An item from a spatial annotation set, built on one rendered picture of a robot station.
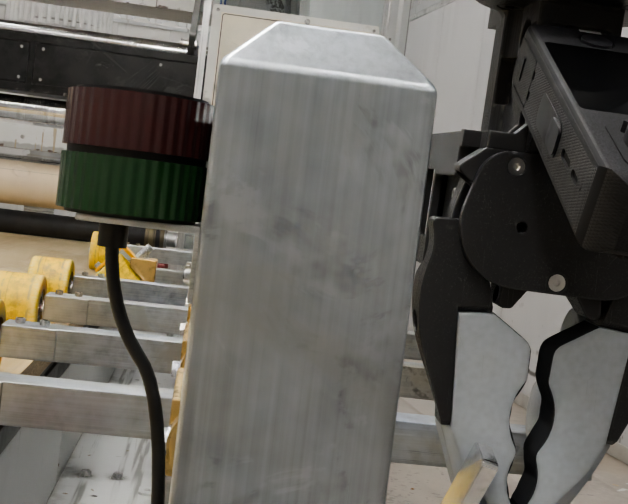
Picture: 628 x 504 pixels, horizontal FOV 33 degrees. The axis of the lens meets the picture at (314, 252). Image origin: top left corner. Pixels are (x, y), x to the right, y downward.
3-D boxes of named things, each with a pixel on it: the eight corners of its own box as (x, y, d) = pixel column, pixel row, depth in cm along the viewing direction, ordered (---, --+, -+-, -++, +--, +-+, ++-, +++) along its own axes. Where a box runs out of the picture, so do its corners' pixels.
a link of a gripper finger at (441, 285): (519, 423, 38) (556, 187, 37) (533, 436, 36) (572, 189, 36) (393, 409, 38) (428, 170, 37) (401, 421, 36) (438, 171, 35)
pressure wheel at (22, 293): (48, 261, 121) (34, 304, 115) (47, 315, 126) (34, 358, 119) (-4, 255, 121) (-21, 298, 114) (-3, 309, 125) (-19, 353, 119)
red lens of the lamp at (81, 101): (210, 162, 46) (216, 112, 46) (211, 159, 40) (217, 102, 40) (72, 145, 45) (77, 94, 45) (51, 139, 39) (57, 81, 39)
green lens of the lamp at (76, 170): (204, 219, 46) (210, 169, 46) (203, 224, 40) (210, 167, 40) (66, 203, 45) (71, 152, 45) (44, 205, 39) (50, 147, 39)
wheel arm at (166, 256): (335, 282, 226) (337, 265, 226) (337, 283, 223) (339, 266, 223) (102, 255, 221) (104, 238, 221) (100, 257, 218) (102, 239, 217)
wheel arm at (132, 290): (396, 330, 152) (399, 305, 152) (401, 333, 148) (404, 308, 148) (48, 292, 147) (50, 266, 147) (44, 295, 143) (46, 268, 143)
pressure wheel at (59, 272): (63, 303, 140) (67, 325, 147) (73, 249, 144) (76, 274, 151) (18, 298, 139) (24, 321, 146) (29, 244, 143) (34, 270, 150)
